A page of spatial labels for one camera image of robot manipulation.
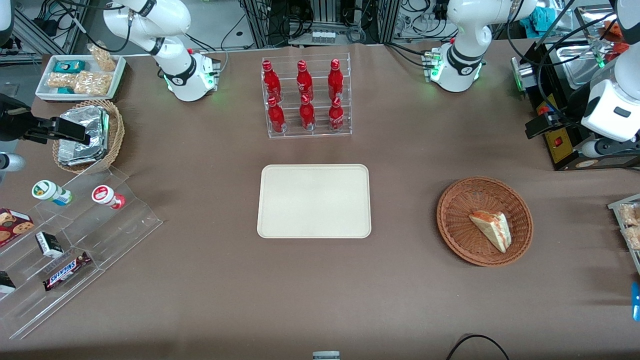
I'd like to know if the red cola bottle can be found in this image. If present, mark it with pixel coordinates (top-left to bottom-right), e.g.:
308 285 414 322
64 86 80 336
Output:
262 60 283 102
266 96 287 134
299 94 317 132
295 60 315 101
328 96 346 132
327 58 345 100

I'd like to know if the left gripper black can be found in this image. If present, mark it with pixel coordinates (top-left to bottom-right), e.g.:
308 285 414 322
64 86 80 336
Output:
524 82 594 140

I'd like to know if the light tan wicker basket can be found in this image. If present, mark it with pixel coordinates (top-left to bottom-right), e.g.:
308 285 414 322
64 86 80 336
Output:
52 99 125 175

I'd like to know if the clear acrylic stepped display stand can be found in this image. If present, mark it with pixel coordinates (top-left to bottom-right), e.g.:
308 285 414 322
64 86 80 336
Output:
0 165 164 341

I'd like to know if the red lid yogurt cup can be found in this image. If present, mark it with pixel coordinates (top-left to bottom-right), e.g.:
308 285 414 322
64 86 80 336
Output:
91 185 126 210

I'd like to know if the black loop cable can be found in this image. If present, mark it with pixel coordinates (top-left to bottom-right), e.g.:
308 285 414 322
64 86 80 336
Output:
446 333 510 360

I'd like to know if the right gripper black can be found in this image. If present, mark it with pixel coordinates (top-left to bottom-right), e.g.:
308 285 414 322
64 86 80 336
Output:
0 94 93 147

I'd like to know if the teal cloth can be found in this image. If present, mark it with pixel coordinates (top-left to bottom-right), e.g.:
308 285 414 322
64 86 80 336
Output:
529 4 557 32

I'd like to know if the small black white box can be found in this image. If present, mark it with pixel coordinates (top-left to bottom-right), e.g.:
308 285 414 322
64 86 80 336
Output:
35 231 65 259

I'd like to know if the beige plastic serving tray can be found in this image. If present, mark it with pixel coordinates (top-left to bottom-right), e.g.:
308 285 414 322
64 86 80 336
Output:
256 164 373 240

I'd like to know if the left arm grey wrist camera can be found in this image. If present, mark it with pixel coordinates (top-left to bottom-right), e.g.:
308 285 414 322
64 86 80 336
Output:
581 140 640 159

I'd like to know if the green lid yogurt cup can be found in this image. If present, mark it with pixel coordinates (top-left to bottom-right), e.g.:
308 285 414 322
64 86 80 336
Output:
31 180 74 207

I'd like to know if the white rectangular snack tray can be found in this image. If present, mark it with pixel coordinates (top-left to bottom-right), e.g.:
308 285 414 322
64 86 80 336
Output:
35 54 127 101

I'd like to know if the black food warmer appliance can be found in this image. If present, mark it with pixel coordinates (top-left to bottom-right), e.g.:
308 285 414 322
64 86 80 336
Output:
511 40 640 172

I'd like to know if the snickers chocolate bar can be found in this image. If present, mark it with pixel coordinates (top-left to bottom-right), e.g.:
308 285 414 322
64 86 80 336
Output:
42 251 93 292

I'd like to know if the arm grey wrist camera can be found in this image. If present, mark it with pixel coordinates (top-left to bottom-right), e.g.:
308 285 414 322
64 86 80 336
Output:
0 152 26 174
581 140 640 159

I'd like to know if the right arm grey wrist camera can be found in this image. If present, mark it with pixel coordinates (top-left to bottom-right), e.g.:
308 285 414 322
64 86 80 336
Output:
0 152 26 174

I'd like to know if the triangular sandwich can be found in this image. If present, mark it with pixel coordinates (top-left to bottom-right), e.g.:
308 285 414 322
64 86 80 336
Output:
468 210 513 254

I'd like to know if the foil wrapped food pack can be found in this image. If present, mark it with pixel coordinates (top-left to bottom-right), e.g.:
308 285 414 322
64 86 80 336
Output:
58 139 107 167
59 105 110 147

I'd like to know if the grey edge snack tray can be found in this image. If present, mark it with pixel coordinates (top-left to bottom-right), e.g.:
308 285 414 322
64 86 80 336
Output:
607 193 640 276

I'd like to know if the clear bag of nut snacks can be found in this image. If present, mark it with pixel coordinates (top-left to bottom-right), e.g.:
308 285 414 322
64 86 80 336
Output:
87 43 117 72
47 72 79 90
74 70 113 96

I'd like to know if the clear acrylic bottle rack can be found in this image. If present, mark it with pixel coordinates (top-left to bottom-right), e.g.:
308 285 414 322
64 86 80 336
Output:
261 52 353 140

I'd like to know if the red cookie box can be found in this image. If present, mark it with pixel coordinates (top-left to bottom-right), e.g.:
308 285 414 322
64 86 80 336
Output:
0 208 35 249

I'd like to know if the large teal snack box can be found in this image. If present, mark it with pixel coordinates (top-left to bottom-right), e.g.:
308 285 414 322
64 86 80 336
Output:
53 60 86 75

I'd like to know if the brown round wicker basket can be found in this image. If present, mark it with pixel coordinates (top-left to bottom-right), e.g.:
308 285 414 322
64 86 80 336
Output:
436 175 534 268

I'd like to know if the steel warmer pan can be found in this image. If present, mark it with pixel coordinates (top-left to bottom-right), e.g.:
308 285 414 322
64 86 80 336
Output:
556 45 609 87

